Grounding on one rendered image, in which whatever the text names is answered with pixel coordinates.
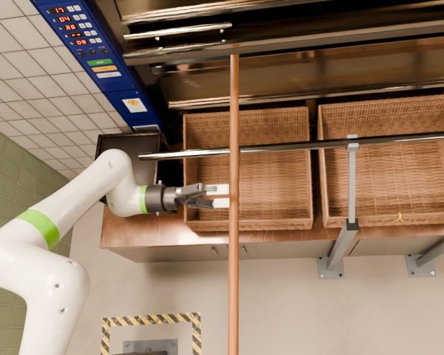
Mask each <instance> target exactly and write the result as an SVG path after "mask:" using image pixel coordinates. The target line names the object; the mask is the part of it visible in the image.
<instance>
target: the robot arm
mask: <svg viewBox="0 0 444 355"><path fill-rule="evenodd" d="M215 194H229V185H203V183H201V182H200V183H197V184H193V185H188V186H185V187H167V186H165V185H163V184H161V180H159V183H158V184H155V185H137V183H136V181H135V176H134V173H133V169H132V161H131V160H130V157H129V155H127V154H126V153H125V152H124V151H121V150H119V149H109V150H107V151H105V152H104V153H102V154H101V155H100V156H99V157H98V159H97V160H96V161H95V162H94V163H93V164H92V165H90V166H89V168H87V169H86V170H84V171H83V172H82V173H81V174H79V176H77V177H76V178H75V179H73V180H72V181H70V182H69V183H68V184H67V185H65V186H64V187H62V188H61V189H60V190H58V191H57V192H55V193H53V194H52V195H51V196H49V197H47V198H46V199H44V200H42V201H41V202H39V203H38V204H35V205H34V206H32V207H30V208H29V209H28V210H27V211H25V212H24V213H22V214H20V215H19V216H18V217H16V218H14V219H13V220H12V221H10V222H9V223H7V224H5V226H3V227H2V228H0V287H1V288H4V289H7V290H10V291H12V292H14V293H16V294H18V295H19V296H21V297H22V298H24V300H25V301H26V303H27V315H26V319H25V327H24V332H23V338H22V342H21V346H20V351H19V355H66V352H67V349H68V345H69V343H70V339H71V337H72V334H73V331H74V329H75V325H76V323H77V321H78V318H79V316H80V313H81V311H82V308H83V306H84V304H85V302H86V299H87V297H88V294H89V292H90V277H89V275H88V272H87V271H86V269H85V268H84V266H83V265H81V264H80V263H78V262H77V261H75V260H73V259H69V258H66V257H64V256H60V255H58V254H55V253H53V252H50V250H51V249H52V248H53V247H54V246H55V245H56V244H57V243H58V242H59V241H60V240H61V238H62V237H63V236H64V235H65V234H66V233H67V231H69V230H70V229H71V228H72V227H73V226H74V224H75V223H76V222H77V221H78V220H79V219H80V218H81V217H82V216H83V215H84V214H85V213H86V212H87V211H88V210H89V209H90V208H92V207H93V206H94V205H95V204H96V203H97V202H98V201H99V200H100V199H101V198H102V197H104V196H105V195H106V200H107V204H108V207H109V209H110V210H111V212H112V213H114V214H115V215H117V216H120V217H127V216H133V215H136V214H142V213H156V215H157V216H158V215H159V214H160V213H165V212H167V210H178V209H179V208H180V205H181V204H184V205H185V208H202V209H209V210H214V208H229V199H213V200H210V199H203V198H199V197H198V196H200V195H204V196H206V195H215Z"/></svg>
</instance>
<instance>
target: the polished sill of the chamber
mask: <svg viewBox="0 0 444 355"><path fill-rule="evenodd" d="M432 44H444V32H437V33H429V34H422V35H410V36H403V37H391V38H383V39H371V40H364V41H357V42H344V43H337V44H324V45H318V46H306V47H298V48H291V49H279V50H272V51H259V52H252V53H246V54H239V65H241V64H248V63H261V62H269V61H282V60H289V59H296V58H309V57H317V56H330V55H337V54H350V53H357V52H365V51H378V50H385V49H398V48H405V47H412V46H426V45H432ZM221 66H230V55H226V56H213V57H206V58H194V59H187V60H180V61H167V62H160V63H150V68H151V70H152V72H153V73H166V72H173V71H180V70H194V69H200V68H214V67H221Z"/></svg>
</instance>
